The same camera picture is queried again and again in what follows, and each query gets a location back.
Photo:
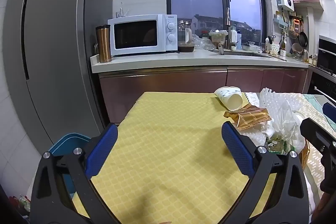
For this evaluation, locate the black frying pan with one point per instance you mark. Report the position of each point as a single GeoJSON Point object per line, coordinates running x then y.
{"type": "Point", "coordinates": [302, 39]}

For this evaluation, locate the steel kitchen faucet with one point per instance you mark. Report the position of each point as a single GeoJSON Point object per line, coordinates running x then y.
{"type": "Point", "coordinates": [227, 19]}

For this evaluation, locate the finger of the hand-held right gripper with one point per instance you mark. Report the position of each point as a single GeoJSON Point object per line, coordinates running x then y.
{"type": "Point", "coordinates": [316, 133]}
{"type": "Point", "coordinates": [330, 111]}

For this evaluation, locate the yellow quilted blanket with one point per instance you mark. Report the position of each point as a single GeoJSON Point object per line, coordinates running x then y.
{"type": "Point", "coordinates": [170, 148]}

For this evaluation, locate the gold snack wrapper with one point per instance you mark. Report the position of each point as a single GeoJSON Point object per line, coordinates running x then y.
{"type": "Point", "coordinates": [305, 154]}
{"type": "Point", "coordinates": [252, 117]}

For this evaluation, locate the brown bowl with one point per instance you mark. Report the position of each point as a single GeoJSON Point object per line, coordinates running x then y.
{"type": "Point", "coordinates": [186, 48]}

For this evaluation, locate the glass pitcher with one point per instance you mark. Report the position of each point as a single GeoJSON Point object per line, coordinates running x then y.
{"type": "Point", "coordinates": [183, 32]}

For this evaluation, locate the white microwave oven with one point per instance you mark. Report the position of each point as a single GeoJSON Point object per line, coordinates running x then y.
{"type": "Point", "coordinates": [136, 35]}

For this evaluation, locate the blue plastic bin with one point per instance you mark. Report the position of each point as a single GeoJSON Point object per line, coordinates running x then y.
{"type": "Point", "coordinates": [65, 142]}

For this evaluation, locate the clear plastic bag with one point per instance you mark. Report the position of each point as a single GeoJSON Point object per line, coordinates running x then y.
{"type": "Point", "coordinates": [286, 121]}

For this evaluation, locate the green printed packet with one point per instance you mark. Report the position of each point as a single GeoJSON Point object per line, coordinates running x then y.
{"type": "Point", "coordinates": [275, 146]}

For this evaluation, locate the kitchen counter with maroon cabinets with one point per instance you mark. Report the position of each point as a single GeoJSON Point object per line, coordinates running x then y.
{"type": "Point", "coordinates": [162, 82]}

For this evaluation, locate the white paper cup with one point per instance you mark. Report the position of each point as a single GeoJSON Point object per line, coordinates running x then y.
{"type": "Point", "coordinates": [232, 100]}

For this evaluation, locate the black built-in oven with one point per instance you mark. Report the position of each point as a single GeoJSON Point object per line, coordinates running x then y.
{"type": "Point", "coordinates": [326, 56]}

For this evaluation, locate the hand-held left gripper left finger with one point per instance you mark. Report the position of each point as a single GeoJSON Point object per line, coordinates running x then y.
{"type": "Point", "coordinates": [102, 150]}

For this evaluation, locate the white dotted utensil holder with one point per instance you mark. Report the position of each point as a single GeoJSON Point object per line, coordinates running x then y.
{"type": "Point", "coordinates": [273, 49]}

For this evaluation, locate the white green patterned blanket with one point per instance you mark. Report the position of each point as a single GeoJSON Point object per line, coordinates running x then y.
{"type": "Point", "coordinates": [311, 108]}

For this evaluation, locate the white soap bottle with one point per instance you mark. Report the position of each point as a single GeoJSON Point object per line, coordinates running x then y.
{"type": "Point", "coordinates": [239, 41]}

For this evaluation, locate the white foam fruit net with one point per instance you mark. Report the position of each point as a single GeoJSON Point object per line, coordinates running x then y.
{"type": "Point", "coordinates": [275, 100]}

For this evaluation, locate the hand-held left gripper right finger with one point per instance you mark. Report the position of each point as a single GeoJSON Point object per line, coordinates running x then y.
{"type": "Point", "coordinates": [236, 148]}

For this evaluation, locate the grey refrigerator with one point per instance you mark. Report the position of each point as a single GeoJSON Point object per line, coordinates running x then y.
{"type": "Point", "coordinates": [52, 43]}

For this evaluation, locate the copper thermos mug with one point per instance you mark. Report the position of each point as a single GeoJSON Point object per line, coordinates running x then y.
{"type": "Point", "coordinates": [103, 43]}

